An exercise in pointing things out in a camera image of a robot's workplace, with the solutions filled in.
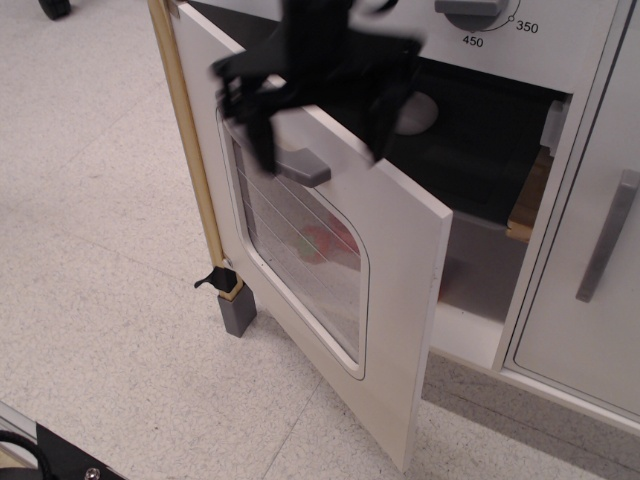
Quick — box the black caster wheel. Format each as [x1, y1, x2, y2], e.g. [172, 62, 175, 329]
[39, 0, 71, 21]

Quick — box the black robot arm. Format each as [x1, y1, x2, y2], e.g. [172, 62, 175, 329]
[211, 1, 422, 175]

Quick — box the black clip on leg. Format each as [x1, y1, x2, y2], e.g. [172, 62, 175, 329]
[194, 266, 238, 293]

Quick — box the white oven door with window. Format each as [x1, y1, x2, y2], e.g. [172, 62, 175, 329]
[172, 3, 452, 470]

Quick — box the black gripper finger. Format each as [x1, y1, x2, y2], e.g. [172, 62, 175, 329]
[364, 82, 413, 162]
[242, 111, 278, 175]

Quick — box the aluminium frame rail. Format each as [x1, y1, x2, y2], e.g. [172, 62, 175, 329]
[0, 402, 38, 468]

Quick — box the white cupboard door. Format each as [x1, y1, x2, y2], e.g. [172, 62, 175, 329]
[509, 9, 639, 422]

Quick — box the black cable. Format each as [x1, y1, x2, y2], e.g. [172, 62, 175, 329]
[0, 429, 56, 480]

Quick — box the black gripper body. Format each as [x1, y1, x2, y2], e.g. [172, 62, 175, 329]
[211, 30, 423, 125]

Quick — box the grey temperature knob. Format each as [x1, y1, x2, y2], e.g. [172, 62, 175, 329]
[434, 0, 508, 31]

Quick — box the grey cabinet foot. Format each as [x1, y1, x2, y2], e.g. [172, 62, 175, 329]
[218, 285, 257, 338]

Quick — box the dark grey oven tray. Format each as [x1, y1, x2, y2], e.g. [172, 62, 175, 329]
[387, 59, 566, 225]

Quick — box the white toy egg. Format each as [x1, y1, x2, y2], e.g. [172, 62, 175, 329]
[395, 92, 439, 136]

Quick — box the red toy strawberry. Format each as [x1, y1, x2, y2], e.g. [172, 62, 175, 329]
[295, 226, 332, 264]

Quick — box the grey oven door handle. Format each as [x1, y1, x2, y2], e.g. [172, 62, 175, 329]
[225, 124, 332, 188]

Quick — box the red toy cup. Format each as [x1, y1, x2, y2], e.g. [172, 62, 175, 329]
[328, 216, 360, 256]

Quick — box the silver cupboard door handle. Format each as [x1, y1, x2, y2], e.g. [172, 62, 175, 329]
[576, 169, 639, 303]

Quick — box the white toy kitchen cabinet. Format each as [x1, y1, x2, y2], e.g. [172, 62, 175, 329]
[149, 1, 639, 432]

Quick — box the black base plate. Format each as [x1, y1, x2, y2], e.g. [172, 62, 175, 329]
[36, 424, 123, 480]

